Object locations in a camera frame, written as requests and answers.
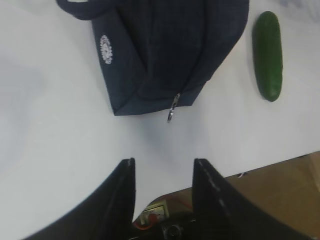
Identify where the navy blue lunch bag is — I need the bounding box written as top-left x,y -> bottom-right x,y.
57,0 -> 250,120

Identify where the green cucumber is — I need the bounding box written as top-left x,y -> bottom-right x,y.
252,11 -> 283,102

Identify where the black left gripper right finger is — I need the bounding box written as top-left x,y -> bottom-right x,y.
192,158 -> 312,240

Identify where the electronics box under table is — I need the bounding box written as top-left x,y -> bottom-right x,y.
128,196 -> 196,240

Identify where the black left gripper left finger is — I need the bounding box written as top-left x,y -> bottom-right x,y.
28,158 -> 136,240

